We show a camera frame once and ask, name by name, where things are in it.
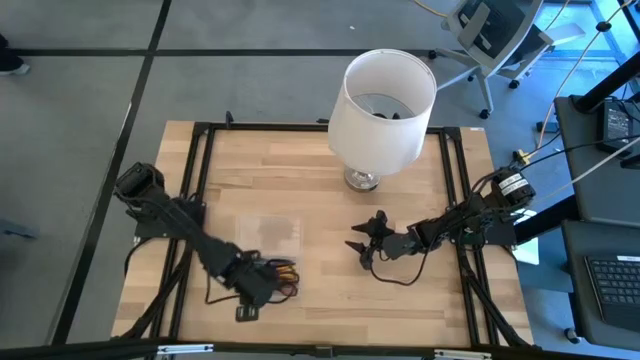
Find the clear plastic supply box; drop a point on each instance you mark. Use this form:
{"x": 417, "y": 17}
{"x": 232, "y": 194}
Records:
{"x": 270, "y": 235}

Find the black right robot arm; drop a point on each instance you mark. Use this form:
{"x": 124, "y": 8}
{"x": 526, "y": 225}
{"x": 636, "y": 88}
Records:
{"x": 460, "y": 220}

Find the orange pencil yellow-green cap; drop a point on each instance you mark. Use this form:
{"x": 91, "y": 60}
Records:
{"x": 289, "y": 277}

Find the grey office chair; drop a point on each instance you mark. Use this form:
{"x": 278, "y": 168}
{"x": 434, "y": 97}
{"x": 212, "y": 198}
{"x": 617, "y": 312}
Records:
{"x": 495, "y": 30}

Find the silver aluminium bracket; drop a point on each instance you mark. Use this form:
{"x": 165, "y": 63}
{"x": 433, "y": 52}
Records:
{"x": 462, "y": 354}
{"x": 185, "y": 348}

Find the black power adapter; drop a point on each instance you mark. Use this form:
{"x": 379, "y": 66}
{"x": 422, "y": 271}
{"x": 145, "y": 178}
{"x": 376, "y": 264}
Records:
{"x": 615, "y": 125}

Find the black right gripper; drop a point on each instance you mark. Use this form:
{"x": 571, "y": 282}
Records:
{"x": 400, "y": 245}

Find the white paper sheet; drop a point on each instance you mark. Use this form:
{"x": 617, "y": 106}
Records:
{"x": 527, "y": 252}

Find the person's foot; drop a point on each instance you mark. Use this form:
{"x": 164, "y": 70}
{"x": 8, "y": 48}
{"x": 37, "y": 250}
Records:
{"x": 10, "y": 60}

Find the black keyboard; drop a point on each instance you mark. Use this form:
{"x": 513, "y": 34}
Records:
{"x": 617, "y": 290}

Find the black aluminium table frame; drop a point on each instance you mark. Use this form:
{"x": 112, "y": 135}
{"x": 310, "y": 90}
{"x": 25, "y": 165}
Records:
{"x": 260, "y": 127}

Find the grey stand foot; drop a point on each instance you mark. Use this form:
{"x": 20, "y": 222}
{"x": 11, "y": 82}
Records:
{"x": 17, "y": 230}

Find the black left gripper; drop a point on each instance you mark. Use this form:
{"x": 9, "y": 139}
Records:
{"x": 252, "y": 282}

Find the yellow pen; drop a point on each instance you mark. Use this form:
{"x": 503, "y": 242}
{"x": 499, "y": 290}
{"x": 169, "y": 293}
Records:
{"x": 289, "y": 271}

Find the silver table lamp white shade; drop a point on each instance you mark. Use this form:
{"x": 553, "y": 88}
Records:
{"x": 380, "y": 145}

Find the dark grey desk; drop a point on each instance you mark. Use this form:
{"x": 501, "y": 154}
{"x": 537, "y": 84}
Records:
{"x": 600, "y": 170}

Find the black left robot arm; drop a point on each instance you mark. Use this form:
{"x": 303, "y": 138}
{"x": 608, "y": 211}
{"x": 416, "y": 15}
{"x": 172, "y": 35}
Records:
{"x": 175, "y": 220}

